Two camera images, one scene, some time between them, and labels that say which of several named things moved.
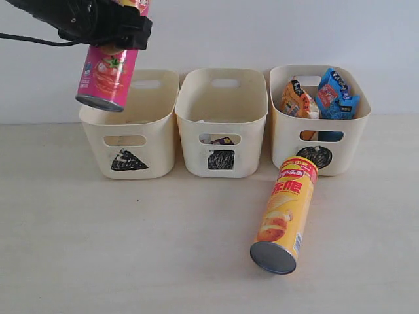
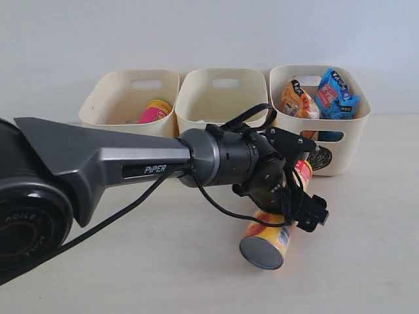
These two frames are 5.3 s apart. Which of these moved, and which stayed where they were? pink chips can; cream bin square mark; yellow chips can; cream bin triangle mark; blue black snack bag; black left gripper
Moved: pink chips can; black left gripper; yellow chips can
Stayed: cream bin square mark; blue black snack bag; cream bin triangle mark
